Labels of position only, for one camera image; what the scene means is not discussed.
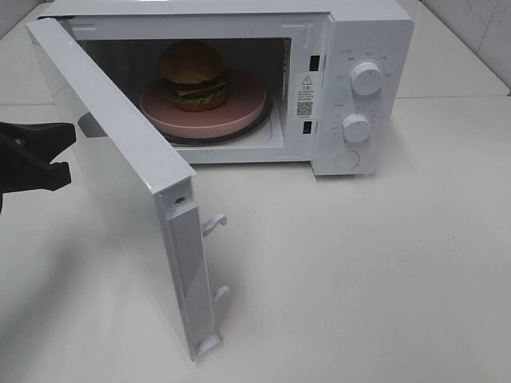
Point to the lower white round knob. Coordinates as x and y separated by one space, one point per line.
356 128

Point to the round white door button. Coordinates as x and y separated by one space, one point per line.
347 161

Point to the white microwave door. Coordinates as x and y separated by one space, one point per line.
140 183

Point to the white microwave oven body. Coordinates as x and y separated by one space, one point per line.
330 70

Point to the upper white round knob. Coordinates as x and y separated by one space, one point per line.
366 77

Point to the pink round plate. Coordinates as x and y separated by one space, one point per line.
246 98

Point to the white warning label sticker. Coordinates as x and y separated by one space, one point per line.
306 94

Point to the burger with lettuce and cheese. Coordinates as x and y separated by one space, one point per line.
192 76

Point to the white round knob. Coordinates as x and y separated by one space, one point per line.
366 77
356 128

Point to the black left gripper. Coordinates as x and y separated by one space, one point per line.
24 147

